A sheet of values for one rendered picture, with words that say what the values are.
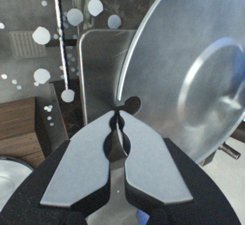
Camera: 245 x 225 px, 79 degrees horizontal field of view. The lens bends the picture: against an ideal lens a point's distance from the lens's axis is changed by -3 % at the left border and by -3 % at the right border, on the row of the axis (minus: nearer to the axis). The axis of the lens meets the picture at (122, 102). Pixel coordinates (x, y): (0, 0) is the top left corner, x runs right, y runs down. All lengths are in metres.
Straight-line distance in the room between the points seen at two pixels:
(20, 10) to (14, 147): 0.59
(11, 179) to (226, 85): 0.76
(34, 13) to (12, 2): 0.09
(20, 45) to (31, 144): 0.39
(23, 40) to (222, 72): 0.68
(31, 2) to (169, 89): 0.81
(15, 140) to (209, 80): 0.63
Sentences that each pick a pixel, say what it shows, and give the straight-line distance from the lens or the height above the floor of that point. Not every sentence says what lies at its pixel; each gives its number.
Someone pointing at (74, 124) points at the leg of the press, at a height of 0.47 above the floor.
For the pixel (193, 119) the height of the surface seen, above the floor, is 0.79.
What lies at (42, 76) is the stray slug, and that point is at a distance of 0.26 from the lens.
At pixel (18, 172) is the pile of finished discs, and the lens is 0.76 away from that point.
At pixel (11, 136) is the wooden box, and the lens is 0.69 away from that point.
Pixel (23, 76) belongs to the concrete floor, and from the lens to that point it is 0.93.
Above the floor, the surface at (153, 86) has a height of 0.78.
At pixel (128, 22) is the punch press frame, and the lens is 0.29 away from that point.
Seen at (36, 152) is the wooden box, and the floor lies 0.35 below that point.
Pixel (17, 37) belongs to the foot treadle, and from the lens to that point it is 0.74.
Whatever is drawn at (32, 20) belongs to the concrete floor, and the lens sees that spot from 0.90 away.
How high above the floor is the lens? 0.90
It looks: 52 degrees down
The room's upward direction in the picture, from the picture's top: 132 degrees clockwise
